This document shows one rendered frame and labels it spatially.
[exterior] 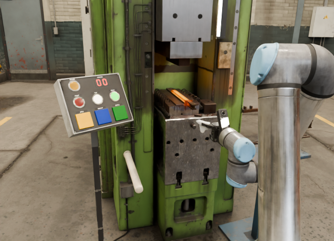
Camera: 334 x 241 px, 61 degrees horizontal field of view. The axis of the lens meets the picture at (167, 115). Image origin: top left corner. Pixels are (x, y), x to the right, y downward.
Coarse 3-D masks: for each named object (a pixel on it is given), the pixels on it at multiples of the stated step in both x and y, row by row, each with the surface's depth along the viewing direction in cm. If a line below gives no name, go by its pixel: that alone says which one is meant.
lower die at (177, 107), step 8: (160, 96) 197; (168, 96) 193; (176, 96) 190; (168, 104) 178; (176, 104) 175; (184, 104) 176; (168, 112) 175; (176, 112) 177; (184, 112) 178; (192, 112) 180
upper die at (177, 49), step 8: (160, 48) 185; (168, 48) 166; (176, 48) 164; (184, 48) 166; (192, 48) 167; (200, 48) 168; (168, 56) 167; (176, 56) 166; (184, 56) 167; (192, 56) 168; (200, 56) 170
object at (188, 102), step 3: (171, 90) 205; (174, 90) 203; (174, 93) 198; (177, 93) 194; (180, 96) 187; (183, 96) 187; (183, 99) 180; (186, 99) 179; (186, 102) 175; (189, 102) 171; (192, 102) 171; (186, 105) 175; (189, 105) 173; (192, 105) 166; (195, 105) 167; (192, 108) 168; (195, 108) 168
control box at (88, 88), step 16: (64, 80) 138; (80, 80) 142; (112, 80) 153; (64, 96) 136; (80, 96) 140; (64, 112) 137; (80, 112) 138; (112, 112) 148; (128, 112) 154; (96, 128) 141
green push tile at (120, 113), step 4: (112, 108) 148; (116, 108) 149; (120, 108) 151; (124, 108) 152; (116, 112) 149; (120, 112) 150; (124, 112) 151; (116, 116) 148; (120, 116) 149; (124, 116) 151; (116, 120) 148
